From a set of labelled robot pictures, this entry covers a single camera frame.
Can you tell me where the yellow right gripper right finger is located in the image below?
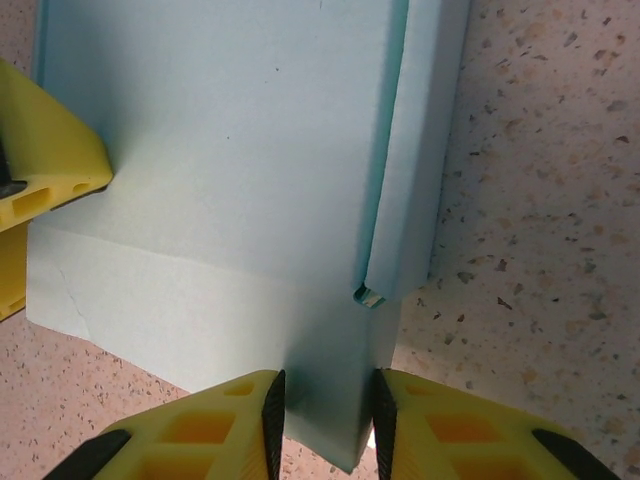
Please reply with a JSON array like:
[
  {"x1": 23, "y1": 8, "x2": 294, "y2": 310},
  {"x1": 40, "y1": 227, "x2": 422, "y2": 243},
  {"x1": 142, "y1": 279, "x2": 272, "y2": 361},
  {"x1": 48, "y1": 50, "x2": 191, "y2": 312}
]
[{"x1": 372, "y1": 368, "x2": 624, "y2": 480}]

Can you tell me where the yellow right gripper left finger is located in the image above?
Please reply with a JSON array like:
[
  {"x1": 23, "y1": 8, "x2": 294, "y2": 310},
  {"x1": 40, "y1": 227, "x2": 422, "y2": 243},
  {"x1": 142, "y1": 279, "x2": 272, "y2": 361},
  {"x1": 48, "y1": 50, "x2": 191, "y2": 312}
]
[{"x1": 47, "y1": 368, "x2": 287, "y2": 480}]

